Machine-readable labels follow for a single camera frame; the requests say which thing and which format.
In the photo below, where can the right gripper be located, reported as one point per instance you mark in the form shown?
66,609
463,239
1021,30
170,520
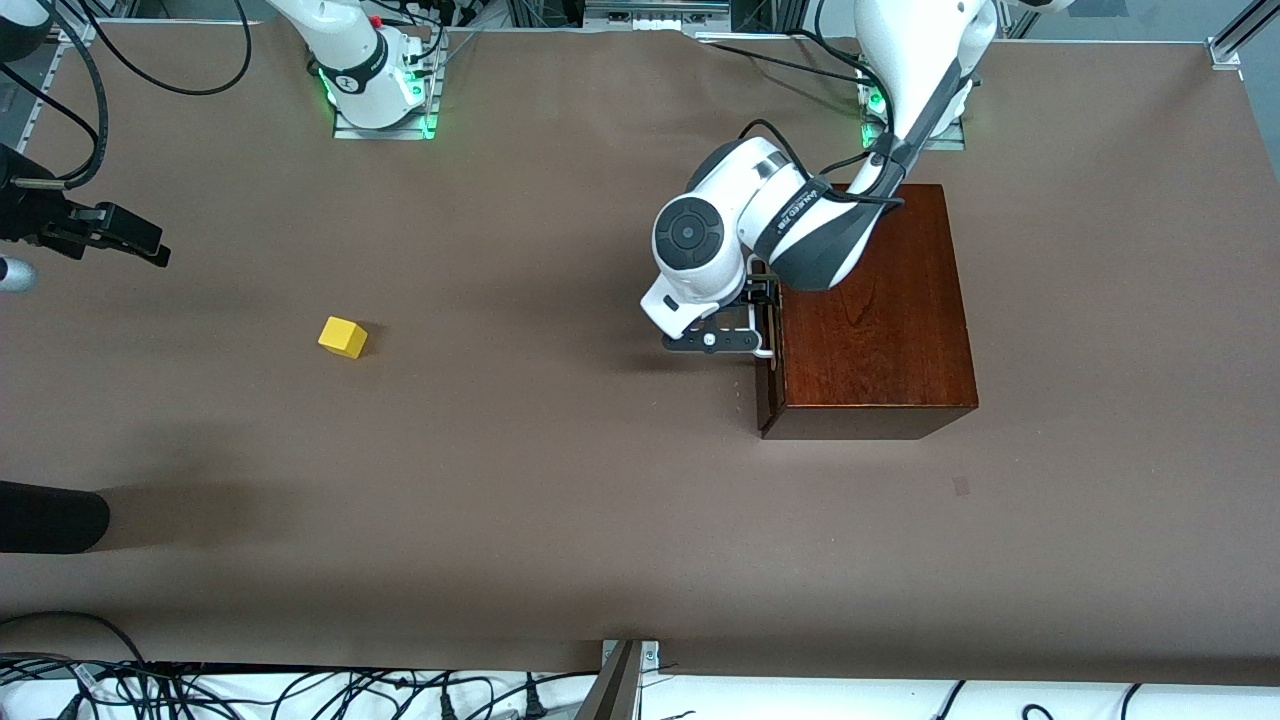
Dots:
30,218

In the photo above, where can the brown table cover sheet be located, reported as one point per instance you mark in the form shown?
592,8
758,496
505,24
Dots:
500,500

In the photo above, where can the yellow wooden block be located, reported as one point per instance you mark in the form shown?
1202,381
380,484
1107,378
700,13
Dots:
343,338

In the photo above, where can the aluminium frame rail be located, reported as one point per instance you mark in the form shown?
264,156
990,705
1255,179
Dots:
80,35

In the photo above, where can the aluminium frame post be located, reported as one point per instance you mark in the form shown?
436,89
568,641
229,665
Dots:
615,690

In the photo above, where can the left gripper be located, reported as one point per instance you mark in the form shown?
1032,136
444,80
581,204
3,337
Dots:
762,291

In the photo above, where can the silver connector panel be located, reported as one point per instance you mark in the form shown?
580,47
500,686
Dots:
655,12

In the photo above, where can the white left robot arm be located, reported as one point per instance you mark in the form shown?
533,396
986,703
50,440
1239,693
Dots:
790,210

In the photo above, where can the black power plug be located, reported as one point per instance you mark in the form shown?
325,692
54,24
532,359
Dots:
535,705
448,705

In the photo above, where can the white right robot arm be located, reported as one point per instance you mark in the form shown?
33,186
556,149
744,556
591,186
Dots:
350,60

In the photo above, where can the aluminium corner profile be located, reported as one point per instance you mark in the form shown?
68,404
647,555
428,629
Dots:
1225,52

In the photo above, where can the black ribbed cylinder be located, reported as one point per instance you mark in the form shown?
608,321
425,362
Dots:
50,517

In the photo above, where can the dark brown wooden cabinet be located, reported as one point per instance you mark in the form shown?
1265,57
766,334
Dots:
870,320

